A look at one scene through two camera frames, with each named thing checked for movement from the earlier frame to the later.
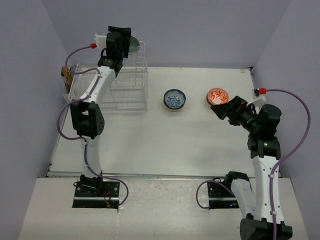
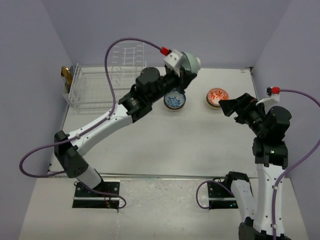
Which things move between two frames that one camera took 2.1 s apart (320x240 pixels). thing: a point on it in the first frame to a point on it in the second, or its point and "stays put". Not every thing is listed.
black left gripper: x=125 y=38 to x=182 y=80
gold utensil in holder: x=67 y=77 stays put
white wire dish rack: x=128 y=91 stays put
